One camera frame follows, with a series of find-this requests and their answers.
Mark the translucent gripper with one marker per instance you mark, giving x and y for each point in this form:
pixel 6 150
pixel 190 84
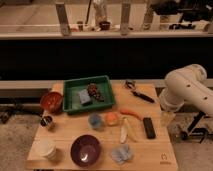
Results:
pixel 166 118

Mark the orange apple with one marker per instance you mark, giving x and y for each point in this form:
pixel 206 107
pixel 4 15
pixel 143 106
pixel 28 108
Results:
pixel 111 119

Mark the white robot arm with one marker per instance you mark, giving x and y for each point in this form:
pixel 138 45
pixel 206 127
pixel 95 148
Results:
pixel 185 85

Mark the purple bowl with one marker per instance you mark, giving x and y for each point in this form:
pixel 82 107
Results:
pixel 85 150

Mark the red bowl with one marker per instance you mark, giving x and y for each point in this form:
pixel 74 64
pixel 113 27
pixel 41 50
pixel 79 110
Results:
pixel 51 102

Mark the black remote control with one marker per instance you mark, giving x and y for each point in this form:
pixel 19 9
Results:
pixel 149 129

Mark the orange carrot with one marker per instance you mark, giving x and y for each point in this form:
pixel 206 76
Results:
pixel 129 112

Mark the blue crumpled cloth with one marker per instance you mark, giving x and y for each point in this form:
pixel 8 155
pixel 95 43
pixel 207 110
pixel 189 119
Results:
pixel 121 154

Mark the blue cup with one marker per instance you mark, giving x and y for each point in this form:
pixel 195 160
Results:
pixel 95 121

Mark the dark grape bunch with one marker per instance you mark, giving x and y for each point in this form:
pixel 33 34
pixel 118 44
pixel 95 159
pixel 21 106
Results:
pixel 94 92

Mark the green plastic tray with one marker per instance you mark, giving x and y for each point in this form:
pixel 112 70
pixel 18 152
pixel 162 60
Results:
pixel 71 89

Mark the blue sponge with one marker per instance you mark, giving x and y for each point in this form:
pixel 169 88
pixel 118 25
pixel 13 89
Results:
pixel 84 97

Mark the small metal can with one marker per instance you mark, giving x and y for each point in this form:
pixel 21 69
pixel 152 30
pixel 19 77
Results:
pixel 47 122

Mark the stack of white bowls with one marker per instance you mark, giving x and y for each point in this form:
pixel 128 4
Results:
pixel 46 148

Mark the black handled peeler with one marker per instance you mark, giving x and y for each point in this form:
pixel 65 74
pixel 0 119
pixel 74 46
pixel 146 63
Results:
pixel 131 86

